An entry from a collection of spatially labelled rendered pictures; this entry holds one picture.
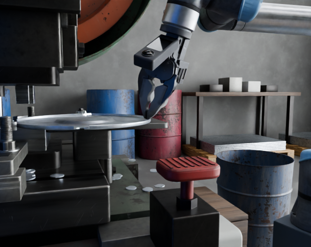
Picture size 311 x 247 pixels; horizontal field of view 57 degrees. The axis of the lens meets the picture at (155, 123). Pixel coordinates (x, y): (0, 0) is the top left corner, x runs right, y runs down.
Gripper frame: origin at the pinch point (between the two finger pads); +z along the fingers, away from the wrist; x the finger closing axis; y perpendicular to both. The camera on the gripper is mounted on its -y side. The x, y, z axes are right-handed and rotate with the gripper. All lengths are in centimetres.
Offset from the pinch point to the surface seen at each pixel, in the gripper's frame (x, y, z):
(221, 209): -19, 60, 40
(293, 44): 2, 475, -89
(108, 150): 1.7, -9.3, 8.2
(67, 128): 3.4, -21.5, 2.3
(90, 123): 5.2, -12.8, 3.1
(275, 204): -41, 95, 41
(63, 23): 14.6, -15.9, -13.8
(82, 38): 37.4, 16.7, -10.7
